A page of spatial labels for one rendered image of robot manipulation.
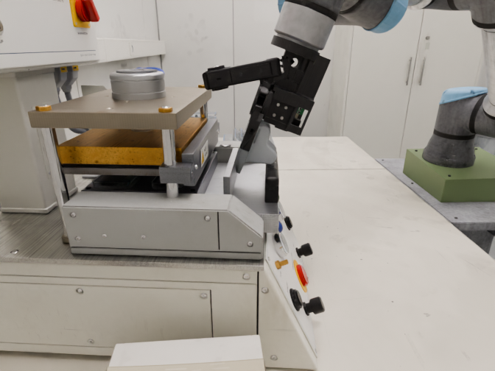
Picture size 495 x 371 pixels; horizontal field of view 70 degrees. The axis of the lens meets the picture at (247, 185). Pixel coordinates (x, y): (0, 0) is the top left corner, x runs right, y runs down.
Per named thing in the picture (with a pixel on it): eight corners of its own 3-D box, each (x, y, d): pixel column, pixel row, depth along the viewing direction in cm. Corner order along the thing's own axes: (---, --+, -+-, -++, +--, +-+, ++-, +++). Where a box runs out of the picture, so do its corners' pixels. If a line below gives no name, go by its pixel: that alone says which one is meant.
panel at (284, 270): (316, 358, 52) (264, 259, 46) (300, 248, 80) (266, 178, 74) (329, 355, 51) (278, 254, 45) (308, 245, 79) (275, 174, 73)
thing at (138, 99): (-4, 181, 46) (-34, 76, 41) (102, 128, 74) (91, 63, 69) (181, 185, 44) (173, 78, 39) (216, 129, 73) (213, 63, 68)
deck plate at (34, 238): (-87, 259, 46) (-89, 252, 46) (60, 171, 78) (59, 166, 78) (264, 271, 44) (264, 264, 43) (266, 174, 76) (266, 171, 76)
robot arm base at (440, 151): (450, 149, 123) (457, 121, 119) (485, 165, 110) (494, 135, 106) (412, 153, 120) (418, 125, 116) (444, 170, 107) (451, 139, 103)
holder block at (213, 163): (83, 205, 50) (80, 189, 49) (133, 162, 69) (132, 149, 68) (198, 208, 49) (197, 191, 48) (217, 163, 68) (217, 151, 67)
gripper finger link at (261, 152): (264, 189, 55) (287, 135, 52) (229, 176, 55) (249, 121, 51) (264, 182, 58) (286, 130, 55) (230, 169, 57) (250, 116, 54)
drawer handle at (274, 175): (264, 202, 51) (265, 177, 50) (265, 168, 65) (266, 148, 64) (278, 203, 51) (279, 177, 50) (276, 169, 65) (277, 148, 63)
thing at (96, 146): (60, 174, 48) (46, 104, 45) (123, 135, 69) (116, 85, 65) (185, 177, 47) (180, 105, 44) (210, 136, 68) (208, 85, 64)
